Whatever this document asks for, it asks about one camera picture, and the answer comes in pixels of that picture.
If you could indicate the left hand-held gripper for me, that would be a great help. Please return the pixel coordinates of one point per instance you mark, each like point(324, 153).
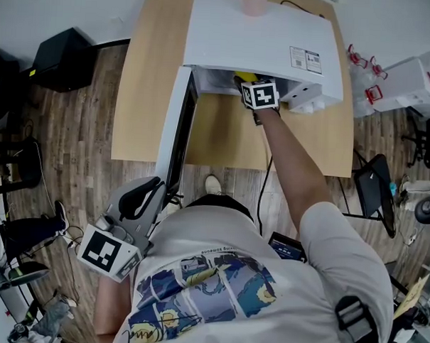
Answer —
point(101, 251)

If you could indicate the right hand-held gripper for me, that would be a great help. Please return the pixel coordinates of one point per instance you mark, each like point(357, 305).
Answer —
point(261, 96)

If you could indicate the yellow corn cob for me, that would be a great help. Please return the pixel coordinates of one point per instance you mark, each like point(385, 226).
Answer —
point(244, 76)

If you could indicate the white microwave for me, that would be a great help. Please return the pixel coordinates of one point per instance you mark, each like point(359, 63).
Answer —
point(256, 37)

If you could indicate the person's right forearm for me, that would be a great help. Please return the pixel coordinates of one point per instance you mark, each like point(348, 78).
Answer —
point(293, 163)

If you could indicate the person's left forearm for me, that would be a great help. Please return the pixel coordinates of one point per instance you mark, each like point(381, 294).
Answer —
point(113, 308)

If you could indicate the white shoe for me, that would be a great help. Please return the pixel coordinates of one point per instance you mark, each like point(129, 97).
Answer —
point(212, 184)

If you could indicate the black trousers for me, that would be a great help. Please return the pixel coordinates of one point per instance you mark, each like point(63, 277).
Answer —
point(220, 203)

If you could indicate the pink cup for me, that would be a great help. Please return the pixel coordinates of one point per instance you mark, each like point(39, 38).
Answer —
point(254, 3)

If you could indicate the glass jar with red clip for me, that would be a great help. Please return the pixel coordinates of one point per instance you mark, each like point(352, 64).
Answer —
point(358, 59)
point(373, 95)
point(377, 69)

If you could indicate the light wooden table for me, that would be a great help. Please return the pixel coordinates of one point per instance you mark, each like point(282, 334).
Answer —
point(151, 93)

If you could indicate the round black stand base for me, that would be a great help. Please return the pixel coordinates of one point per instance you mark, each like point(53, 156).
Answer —
point(23, 159)

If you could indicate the gray chair seat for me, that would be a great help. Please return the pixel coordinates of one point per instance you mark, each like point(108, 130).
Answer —
point(29, 273)

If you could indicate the gray cloth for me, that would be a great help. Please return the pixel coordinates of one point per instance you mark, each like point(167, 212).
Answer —
point(53, 318)

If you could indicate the black folding chair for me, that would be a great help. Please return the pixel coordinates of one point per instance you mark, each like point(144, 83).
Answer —
point(376, 188)

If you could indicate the white storage box red latches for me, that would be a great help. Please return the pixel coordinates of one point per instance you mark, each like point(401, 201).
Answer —
point(411, 83)

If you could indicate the black waist device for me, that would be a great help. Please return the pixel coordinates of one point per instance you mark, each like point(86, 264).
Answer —
point(286, 246)

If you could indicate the black box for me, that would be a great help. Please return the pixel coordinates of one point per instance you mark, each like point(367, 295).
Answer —
point(61, 62)

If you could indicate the white printed t-shirt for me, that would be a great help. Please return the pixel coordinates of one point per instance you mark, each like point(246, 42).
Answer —
point(265, 326)

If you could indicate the tan cardboard piece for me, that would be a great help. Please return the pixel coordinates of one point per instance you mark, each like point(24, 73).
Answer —
point(410, 298)

